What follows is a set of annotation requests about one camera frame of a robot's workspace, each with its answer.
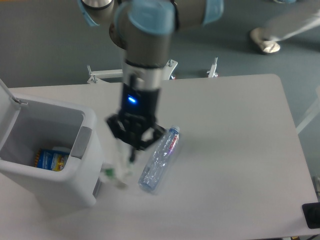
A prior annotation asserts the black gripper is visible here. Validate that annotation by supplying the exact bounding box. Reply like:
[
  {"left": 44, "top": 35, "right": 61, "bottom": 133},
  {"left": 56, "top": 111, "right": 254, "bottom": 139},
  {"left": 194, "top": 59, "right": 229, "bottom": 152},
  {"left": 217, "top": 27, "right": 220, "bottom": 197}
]
[{"left": 106, "top": 84, "right": 166, "bottom": 163}]

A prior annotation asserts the crushed clear plastic bottle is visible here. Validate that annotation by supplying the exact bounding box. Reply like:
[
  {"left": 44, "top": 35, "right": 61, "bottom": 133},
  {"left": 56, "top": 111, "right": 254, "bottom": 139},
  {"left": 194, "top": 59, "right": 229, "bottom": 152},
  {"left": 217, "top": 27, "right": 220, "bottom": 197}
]
[{"left": 138, "top": 125, "right": 180, "bottom": 193}]

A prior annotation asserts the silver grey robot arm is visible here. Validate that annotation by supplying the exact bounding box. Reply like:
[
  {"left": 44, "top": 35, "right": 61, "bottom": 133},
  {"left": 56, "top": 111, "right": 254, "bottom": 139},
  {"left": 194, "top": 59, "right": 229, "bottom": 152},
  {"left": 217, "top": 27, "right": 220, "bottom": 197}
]
[{"left": 77, "top": 0, "right": 224, "bottom": 162}]

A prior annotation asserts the white plastic trash can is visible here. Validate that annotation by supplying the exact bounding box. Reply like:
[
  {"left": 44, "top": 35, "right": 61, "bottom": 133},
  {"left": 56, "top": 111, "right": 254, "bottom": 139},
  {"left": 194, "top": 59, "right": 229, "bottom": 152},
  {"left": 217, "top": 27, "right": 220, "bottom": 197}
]
[{"left": 0, "top": 83, "right": 104, "bottom": 207}]

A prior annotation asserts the blue yellow snack packet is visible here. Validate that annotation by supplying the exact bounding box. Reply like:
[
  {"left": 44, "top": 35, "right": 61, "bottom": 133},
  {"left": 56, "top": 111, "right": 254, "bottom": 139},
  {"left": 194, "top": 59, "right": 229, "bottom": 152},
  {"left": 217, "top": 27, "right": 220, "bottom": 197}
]
[{"left": 34, "top": 149, "right": 69, "bottom": 172}]

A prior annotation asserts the person's shoe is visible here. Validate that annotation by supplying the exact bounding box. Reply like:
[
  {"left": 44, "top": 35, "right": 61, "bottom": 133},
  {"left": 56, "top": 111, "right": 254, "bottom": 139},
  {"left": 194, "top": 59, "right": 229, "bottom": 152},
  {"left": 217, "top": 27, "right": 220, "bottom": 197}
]
[{"left": 249, "top": 27, "right": 281, "bottom": 55}]

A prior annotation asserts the person's grey trouser leg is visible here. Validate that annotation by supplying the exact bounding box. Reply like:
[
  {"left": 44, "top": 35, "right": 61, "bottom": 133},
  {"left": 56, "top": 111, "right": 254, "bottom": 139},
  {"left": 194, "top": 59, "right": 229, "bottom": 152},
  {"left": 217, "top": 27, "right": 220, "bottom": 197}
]
[{"left": 262, "top": 9, "right": 320, "bottom": 42}]

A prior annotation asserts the black device at table edge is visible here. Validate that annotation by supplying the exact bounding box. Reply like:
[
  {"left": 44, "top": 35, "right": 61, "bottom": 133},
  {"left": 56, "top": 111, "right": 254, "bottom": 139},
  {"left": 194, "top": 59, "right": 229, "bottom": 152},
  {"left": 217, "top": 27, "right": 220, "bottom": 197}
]
[{"left": 302, "top": 202, "right": 320, "bottom": 229}]

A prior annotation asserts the white pedestal base frame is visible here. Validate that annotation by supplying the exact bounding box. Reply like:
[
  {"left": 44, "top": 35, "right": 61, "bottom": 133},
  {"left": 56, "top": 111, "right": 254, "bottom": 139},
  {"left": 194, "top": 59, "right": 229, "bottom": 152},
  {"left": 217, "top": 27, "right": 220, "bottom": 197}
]
[{"left": 87, "top": 56, "right": 219, "bottom": 84}]

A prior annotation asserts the white frame leg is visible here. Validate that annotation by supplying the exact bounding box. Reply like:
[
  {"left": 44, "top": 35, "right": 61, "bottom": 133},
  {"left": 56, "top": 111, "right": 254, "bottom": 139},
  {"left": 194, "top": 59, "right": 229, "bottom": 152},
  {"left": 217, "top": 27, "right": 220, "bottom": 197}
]
[{"left": 296, "top": 86, "right": 320, "bottom": 135}]

